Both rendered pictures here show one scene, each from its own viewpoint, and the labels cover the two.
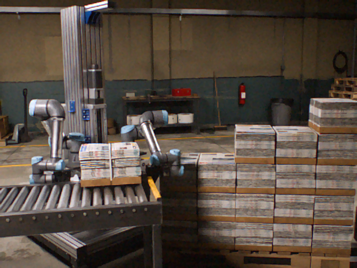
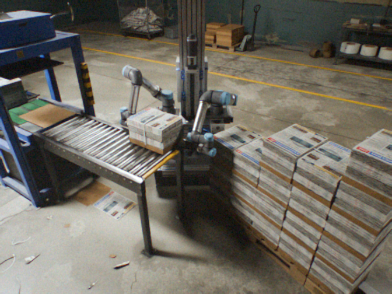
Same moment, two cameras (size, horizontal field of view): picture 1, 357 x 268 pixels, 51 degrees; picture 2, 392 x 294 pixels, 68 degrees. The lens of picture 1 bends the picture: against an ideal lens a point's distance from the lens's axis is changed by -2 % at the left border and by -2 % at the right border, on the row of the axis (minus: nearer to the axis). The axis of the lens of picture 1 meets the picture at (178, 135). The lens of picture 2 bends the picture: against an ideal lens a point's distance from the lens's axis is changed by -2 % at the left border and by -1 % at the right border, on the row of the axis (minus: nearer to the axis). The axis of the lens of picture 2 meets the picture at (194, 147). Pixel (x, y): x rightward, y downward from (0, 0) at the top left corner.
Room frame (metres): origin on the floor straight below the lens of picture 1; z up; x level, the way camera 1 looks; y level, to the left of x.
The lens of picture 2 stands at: (1.07, -1.33, 2.15)
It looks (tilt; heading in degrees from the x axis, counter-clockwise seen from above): 33 degrees down; 45
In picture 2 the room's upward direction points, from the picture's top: straight up
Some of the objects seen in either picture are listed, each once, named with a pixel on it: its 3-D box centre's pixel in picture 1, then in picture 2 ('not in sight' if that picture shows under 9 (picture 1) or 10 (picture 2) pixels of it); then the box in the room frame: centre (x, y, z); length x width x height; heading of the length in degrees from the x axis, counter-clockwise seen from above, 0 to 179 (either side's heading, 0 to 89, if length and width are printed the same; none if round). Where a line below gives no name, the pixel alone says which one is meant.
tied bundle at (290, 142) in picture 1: (292, 144); (329, 171); (2.82, -0.88, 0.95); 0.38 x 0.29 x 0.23; 172
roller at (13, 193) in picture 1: (7, 202); (89, 136); (2.06, 1.00, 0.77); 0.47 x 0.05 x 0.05; 12
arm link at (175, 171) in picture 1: (175, 170); (209, 150); (2.62, 0.02, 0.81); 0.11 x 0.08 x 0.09; 102
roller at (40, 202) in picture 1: (42, 200); (104, 142); (2.10, 0.81, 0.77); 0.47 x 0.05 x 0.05; 12
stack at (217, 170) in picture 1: (235, 207); (268, 196); (2.88, -0.45, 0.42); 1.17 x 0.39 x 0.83; 82
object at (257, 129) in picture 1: (254, 128); (297, 138); (2.88, -0.59, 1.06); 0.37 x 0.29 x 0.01; 172
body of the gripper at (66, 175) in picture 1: (62, 177); not in sight; (2.46, 0.79, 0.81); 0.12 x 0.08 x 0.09; 102
